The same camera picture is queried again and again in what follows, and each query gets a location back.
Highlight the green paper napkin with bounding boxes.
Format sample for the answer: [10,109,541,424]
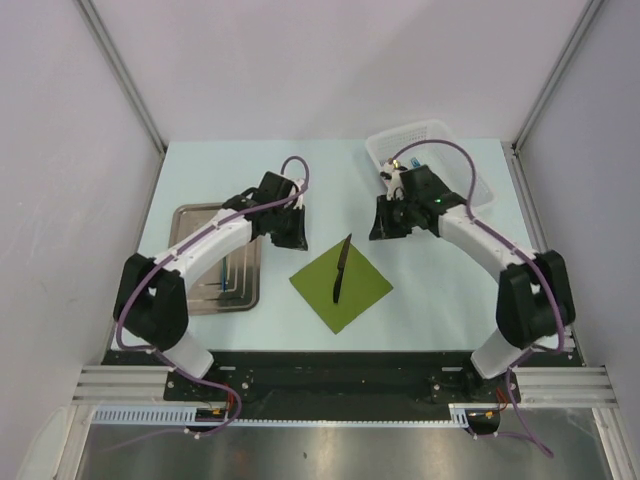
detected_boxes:
[290,237,393,334]

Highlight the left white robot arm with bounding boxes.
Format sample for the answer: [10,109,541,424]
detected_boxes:
[113,172,308,400]

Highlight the aluminium frame post left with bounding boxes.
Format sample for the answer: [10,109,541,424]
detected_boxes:
[73,0,168,159]

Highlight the purple cable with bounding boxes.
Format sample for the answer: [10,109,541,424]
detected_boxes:
[389,138,569,459]
[115,156,311,436]

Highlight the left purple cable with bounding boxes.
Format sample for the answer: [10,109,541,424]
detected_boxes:
[115,156,311,436]

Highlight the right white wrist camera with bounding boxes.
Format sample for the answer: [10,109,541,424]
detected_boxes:
[380,164,405,201]

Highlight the white cable duct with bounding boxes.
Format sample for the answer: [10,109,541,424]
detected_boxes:
[92,402,474,429]

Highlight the aluminium front rail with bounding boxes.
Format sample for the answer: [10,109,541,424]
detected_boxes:
[72,366,618,408]

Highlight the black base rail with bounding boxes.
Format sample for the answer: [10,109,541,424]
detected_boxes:
[102,349,584,424]

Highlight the white plastic basket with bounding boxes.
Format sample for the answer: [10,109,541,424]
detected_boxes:
[365,120,472,198]

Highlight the iridescent spoon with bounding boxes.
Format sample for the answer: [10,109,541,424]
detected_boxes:
[220,257,229,292]

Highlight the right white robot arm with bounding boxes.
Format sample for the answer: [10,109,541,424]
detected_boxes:
[369,162,576,401]

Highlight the aluminium frame post right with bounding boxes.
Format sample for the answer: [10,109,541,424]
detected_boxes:
[511,0,608,155]

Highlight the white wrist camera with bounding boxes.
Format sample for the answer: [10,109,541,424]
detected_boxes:
[287,178,306,210]
[380,164,405,201]

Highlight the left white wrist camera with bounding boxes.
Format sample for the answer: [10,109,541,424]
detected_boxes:
[287,178,306,210]

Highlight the aluminium frame post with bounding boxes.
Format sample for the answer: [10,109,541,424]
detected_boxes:
[511,0,608,155]
[73,0,168,159]

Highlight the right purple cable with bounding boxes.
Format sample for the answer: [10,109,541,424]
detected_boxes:
[389,138,569,459]

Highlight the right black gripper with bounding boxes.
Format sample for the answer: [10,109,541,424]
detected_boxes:
[369,194,419,240]

